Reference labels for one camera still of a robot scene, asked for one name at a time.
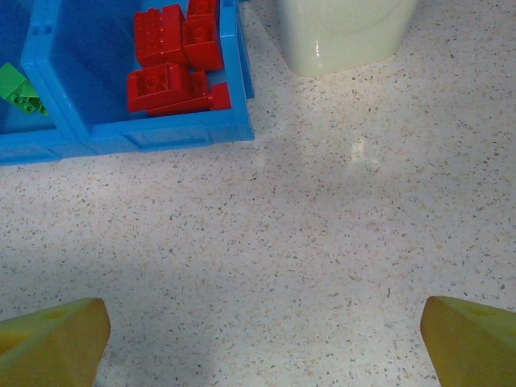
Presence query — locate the white knife block salmon top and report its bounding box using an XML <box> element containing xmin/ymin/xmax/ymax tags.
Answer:
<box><xmin>279</xmin><ymin>0</ymin><xmax>418</xmax><ymax>77</ymax></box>

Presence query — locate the large red lego brick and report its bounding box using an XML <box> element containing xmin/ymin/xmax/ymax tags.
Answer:
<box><xmin>134</xmin><ymin>3</ymin><xmax>189</xmax><ymax>68</ymax></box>

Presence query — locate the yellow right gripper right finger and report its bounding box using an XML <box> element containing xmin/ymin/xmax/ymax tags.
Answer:
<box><xmin>420</xmin><ymin>296</ymin><xmax>516</xmax><ymax>387</ymax></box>

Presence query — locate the green lego brick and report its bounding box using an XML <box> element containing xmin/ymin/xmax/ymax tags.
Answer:
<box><xmin>3</xmin><ymin>82</ymin><xmax>49</xmax><ymax>116</ymax></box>
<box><xmin>0</xmin><ymin>62</ymin><xmax>29</xmax><ymax>100</ymax></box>

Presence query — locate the blue plastic bin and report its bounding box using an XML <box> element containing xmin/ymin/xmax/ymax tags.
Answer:
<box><xmin>0</xmin><ymin>0</ymin><xmax>88</xmax><ymax>167</ymax></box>
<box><xmin>22</xmin><ymin>0</ymin><xmax>256</xmax><ymax>155</ymax></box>

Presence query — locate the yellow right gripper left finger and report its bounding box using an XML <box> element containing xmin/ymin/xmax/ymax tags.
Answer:
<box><xmin>0</xmin><ymin>297</ymin><xmax>111</xmax><ymax>387</ymax></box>

